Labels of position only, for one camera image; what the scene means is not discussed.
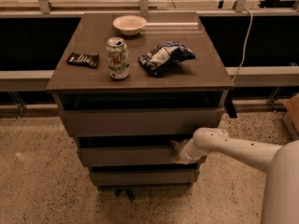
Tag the metal railing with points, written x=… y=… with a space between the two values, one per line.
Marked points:
x=263 y=75

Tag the white bowl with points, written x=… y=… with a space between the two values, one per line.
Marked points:
x=129 y=24

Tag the grey drawer cabinet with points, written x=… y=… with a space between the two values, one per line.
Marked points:
x=199 y=83

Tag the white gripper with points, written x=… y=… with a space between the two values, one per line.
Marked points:
x=184 y=155

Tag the cardboard box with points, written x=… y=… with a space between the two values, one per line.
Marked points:
x=291 y=118

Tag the black chocolate bar wrapper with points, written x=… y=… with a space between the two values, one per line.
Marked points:
x=87 y=60

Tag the crumpled chip bag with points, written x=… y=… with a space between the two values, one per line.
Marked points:
x=164 y=56

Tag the green soda can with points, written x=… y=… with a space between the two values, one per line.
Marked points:
x=117 y=58

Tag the grey drawer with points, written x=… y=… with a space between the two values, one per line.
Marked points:
x=123 y=122
x=126 y=156
x=145 y=178

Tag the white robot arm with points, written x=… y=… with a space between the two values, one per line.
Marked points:
x=280 y=163

